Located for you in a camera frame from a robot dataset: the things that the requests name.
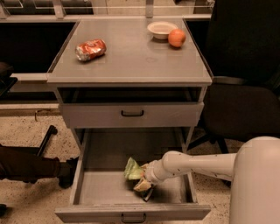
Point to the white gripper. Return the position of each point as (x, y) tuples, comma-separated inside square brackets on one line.
[(150, 172)]

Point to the green jalapeno chip bag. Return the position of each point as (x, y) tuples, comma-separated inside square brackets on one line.
[(134, 172)]

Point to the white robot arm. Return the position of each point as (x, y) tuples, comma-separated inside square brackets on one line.
[(254, 173)]

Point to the open grey drawer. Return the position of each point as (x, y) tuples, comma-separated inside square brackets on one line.
[(101, 193)]

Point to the closed grey upper drawer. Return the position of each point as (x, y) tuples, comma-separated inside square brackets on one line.
[(131, 115)]

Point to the grey drawer cabinet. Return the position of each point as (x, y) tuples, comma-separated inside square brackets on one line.
[(136, 68)]

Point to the black shoe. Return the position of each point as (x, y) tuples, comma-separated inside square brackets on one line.
[(67, 172)]

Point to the black chair base left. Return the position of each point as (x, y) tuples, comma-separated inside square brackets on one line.
[(38, 151)]

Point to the brown trouser leg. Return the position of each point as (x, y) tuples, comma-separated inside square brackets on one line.
[(23, 166)]

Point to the black office chair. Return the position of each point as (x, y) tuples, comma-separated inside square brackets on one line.
[(240, 44)]

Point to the crushed orange soda can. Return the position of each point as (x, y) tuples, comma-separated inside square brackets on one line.
[(90, 50)]

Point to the orange fruit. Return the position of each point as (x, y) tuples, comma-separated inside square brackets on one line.
[(176, 38)]

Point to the white bowl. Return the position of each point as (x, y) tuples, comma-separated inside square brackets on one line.
[(161, 29)]

